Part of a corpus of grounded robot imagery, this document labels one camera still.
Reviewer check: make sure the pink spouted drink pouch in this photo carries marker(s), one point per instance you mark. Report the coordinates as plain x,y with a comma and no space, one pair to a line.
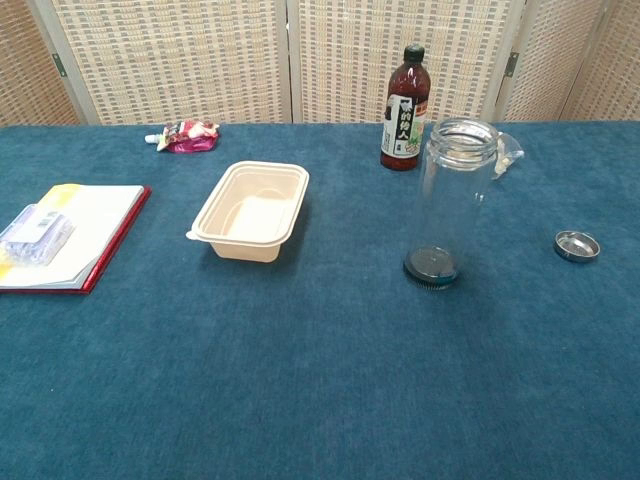
192,137

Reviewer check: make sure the blue tablecloth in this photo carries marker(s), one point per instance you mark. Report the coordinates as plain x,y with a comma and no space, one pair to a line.
320,375

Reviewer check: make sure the clear plastic packet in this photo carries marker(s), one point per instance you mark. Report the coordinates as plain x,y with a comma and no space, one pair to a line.
35,230

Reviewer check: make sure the red cover notebook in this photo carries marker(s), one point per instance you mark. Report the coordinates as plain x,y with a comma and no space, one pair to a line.
100,220

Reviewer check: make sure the woven folding screen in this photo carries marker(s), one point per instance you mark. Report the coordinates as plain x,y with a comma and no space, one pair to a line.
175,60

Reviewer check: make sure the clear glass jar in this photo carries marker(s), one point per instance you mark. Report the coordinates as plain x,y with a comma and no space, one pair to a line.
450,200

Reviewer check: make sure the metal screen hinge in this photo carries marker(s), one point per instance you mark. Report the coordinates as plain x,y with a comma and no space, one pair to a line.
59,65
511,62

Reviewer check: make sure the beige plastic food container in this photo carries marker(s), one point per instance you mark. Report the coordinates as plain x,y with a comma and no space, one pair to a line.
250,215

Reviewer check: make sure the dark sauce bottle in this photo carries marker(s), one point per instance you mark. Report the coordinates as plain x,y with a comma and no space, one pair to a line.
407,90

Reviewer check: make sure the silver round lid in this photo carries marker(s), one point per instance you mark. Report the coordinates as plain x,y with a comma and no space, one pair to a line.
575,245

